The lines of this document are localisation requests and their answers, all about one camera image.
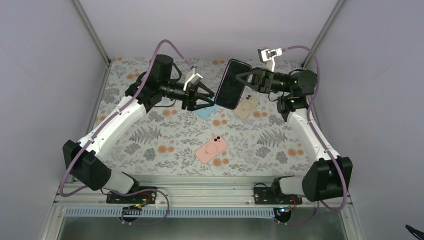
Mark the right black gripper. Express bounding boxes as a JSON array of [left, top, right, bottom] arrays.
[[234, 66, 292, 94]]

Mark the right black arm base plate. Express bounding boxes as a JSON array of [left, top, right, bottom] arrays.
[[253, 183, 303, 205]]

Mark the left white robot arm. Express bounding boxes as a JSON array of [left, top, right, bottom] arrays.
[[62, 54, 215, 203]]

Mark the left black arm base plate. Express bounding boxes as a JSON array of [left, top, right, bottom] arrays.
[[105, 186, 157, 205]]

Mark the aluminium corner frame post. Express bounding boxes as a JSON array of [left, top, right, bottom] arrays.
[[310, 0, 345, 52], [71, 0, 111, 66]]

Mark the floral patterned table mat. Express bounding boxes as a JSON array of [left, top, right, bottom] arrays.
[[80, 56, 320, 178]]

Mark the black smartphone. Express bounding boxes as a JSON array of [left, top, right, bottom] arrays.
[[214, 59, 252, 110]]

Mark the pink phone case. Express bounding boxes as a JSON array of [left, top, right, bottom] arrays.
[[194, 135, 229, 164]]

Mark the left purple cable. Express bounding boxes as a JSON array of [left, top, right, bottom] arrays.
[[58, 39, 196, 227]]

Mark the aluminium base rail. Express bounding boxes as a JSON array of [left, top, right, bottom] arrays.
[[52, 175, 354, 208]]

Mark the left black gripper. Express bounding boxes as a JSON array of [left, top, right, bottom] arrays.
[[160, 79, 214, 111]]

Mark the grey slotted cable duct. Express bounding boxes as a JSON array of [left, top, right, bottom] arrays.
[[64, 206, 290, 219]]

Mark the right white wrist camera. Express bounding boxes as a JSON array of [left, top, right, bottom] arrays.
[[257, 48, 283, 72]]

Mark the aluminium corner frame post left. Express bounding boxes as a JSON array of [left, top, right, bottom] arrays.
[[71, 0, 111, 66]]

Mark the beige phone case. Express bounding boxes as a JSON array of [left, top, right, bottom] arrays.
[[233, 95, 260, 120]]

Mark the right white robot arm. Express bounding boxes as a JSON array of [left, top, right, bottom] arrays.
[[252, 67, 353, 204]]

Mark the aluminium corner frame post right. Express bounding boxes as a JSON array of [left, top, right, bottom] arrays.
[[310, 0, 345, 52]]

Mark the light blue phone case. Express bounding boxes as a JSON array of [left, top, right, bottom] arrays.
[[194, 105, 218, 119]]

